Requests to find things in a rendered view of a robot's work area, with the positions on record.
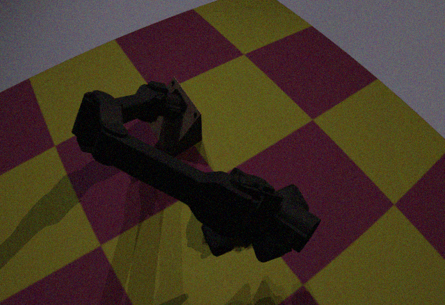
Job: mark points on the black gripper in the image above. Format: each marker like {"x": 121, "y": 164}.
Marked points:
{"x": 220, "y": 245}

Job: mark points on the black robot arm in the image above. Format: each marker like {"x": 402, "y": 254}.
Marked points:
{"x": 224, "y": 202}

